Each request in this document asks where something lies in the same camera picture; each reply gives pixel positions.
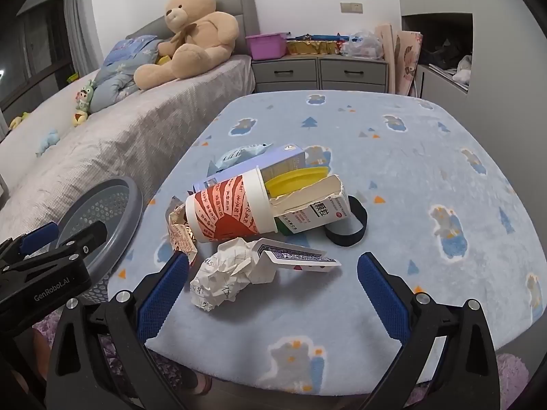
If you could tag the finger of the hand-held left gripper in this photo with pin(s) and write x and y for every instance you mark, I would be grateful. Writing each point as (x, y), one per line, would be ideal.
(85, 237)
(40, 235)

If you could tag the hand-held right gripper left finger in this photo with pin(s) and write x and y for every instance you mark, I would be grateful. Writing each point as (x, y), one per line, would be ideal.
(164, 294)

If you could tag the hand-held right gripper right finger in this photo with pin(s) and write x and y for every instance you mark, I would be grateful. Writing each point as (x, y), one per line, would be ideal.
(384, 299)

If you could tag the grey perforated plastic basket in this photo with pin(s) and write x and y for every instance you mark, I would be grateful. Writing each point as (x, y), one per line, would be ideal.
(124, 222)

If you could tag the beige printed wrapper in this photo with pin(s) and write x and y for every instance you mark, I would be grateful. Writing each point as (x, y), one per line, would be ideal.
(181, 235)

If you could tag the white paper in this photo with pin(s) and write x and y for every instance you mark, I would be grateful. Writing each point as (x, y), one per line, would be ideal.
(226, 269)

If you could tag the blue backed playing cards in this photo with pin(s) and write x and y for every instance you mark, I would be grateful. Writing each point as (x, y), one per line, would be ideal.
(299, 260)

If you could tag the red white paper cup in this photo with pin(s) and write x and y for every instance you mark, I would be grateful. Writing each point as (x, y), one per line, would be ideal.
(226, 213)

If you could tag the torn white carton box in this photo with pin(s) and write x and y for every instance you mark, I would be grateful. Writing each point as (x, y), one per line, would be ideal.
(316, 215)

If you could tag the light blue plush toy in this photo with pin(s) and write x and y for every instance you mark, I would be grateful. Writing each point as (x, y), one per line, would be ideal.
(48, 141)

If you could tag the grey bed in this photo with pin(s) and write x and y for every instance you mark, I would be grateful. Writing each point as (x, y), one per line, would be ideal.
(107, 136)

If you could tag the yellow plush toy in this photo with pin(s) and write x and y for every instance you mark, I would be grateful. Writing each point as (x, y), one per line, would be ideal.
(18, 121)

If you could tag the green plush doll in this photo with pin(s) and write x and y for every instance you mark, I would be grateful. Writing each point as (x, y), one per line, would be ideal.
(83, 102)

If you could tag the purple shaggy rug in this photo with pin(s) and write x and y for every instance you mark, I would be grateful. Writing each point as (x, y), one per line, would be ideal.
(513, 371)

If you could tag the light blue snack packet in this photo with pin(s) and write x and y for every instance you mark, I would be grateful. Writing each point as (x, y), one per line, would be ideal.
(235, 156)

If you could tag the light blue quilt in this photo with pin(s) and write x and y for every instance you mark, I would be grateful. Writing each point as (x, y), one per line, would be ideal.
(113, 83)

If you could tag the small yellow green toy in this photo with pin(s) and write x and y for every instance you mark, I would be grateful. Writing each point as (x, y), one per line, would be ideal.
(72, 77)

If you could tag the light purple box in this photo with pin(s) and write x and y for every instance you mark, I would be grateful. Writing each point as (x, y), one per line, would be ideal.
(282, 160)

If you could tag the dark window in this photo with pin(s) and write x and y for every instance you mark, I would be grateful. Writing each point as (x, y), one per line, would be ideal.
(38, 51)

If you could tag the blue printed pillow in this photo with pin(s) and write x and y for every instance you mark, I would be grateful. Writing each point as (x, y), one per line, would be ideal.
(128, 49)

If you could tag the white built-in cabinet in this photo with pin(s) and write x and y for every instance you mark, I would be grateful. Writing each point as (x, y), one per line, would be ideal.
(436, 85)

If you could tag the grey curtain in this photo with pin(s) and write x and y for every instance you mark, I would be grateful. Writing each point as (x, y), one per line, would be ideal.
(81, 17)

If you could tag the grey drawer cabinet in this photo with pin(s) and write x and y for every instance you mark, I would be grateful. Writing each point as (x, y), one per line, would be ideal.
(320, 74)

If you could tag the large beige teddy bear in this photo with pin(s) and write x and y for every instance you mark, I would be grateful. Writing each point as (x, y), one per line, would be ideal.
(205, 34)

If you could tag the pink folded foam mat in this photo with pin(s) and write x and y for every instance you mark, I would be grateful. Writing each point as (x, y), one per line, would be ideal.
(404, 64)

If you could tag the clear plastic bag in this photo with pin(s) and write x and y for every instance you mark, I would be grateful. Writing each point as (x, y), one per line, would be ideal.
(363, 45)

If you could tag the gold gift box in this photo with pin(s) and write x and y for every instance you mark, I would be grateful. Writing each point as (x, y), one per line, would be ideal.
(312, 48)

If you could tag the purple plastic bin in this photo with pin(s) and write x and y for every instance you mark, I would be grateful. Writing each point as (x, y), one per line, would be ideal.
(267, 47)

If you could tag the blue red long object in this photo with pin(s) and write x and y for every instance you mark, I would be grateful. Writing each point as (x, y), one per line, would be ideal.
(320, 36)

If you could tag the beige wall switch plate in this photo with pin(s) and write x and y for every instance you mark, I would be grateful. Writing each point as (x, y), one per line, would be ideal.
(351, 7)

